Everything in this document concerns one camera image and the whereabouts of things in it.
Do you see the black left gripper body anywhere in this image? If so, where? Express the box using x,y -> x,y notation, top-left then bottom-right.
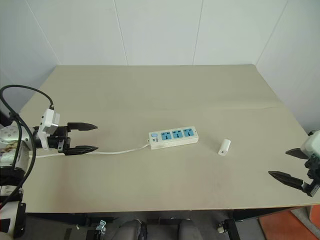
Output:
47,124 -> 73,154

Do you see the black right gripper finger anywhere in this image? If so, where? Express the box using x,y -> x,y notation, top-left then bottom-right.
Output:
285,147 -> 310,160
267,170 -> 305,193

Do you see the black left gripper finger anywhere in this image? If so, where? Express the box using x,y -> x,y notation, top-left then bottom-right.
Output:
67,122 -> 99,133
64,145 -> 99,157

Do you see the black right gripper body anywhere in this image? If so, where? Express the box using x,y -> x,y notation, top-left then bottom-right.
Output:
300,155 -> 320,199

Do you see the white plug adapter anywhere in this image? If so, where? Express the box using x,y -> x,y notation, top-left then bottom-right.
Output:
217,138 -> 232,158

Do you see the white blue power strip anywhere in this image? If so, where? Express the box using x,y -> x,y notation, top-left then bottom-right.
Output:
148,126 -> 200,151

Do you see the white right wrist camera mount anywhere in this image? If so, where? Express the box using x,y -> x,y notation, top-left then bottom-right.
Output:
300,131 -> 320,159

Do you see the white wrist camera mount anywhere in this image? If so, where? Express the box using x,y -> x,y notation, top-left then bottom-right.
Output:
300,131 -> 320,159
37,107 -> 61,151

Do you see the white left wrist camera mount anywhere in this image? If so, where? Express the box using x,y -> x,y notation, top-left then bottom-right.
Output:
37,107 -> 61,151

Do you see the white power strip cord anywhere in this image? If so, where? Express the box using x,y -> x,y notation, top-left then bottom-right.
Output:
28,141 -> 152,159

